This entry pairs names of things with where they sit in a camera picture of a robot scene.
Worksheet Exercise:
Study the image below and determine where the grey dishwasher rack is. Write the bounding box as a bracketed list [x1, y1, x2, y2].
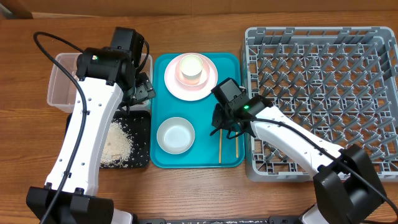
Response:
[241, 27, 397, 182]

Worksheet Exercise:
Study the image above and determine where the white plate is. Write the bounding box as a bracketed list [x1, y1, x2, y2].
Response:
[164, 53, 218, 101]

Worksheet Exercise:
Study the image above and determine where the clear plastic bin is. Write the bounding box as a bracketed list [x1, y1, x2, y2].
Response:
[47, 53, 153, 113]

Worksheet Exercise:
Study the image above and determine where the teal serving tray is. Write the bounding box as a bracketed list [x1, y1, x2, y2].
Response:
[150, 54, 245, 169]

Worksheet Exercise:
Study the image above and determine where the grey bowl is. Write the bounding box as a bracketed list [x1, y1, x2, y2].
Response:
[156, 117, 195, 154]

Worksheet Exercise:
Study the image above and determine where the white rice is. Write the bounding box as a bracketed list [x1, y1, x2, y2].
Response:
[99, 117, 150, 169]

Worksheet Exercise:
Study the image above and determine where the pink bowl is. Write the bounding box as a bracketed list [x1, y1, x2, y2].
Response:
[175, 53, 210, 86]

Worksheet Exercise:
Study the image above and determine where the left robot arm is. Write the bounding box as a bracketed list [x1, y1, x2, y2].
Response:
[26, 27, 155, 223]

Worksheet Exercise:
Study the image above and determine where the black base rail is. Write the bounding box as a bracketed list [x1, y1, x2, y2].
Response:
[138, 215, 299, 224]

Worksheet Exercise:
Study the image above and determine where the white cup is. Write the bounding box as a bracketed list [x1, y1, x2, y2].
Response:
[179, 54, 203, 80]

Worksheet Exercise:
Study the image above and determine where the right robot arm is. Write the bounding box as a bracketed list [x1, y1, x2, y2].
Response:
[211, 78, 387, 224]

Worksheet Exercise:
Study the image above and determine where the black tray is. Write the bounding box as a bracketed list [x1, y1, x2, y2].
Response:
[65, 110, 152, 170]

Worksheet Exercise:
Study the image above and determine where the wooden chopstick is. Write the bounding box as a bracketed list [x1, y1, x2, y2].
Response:
[235, 137, 239, 158]
[218, 129, 223, 164]

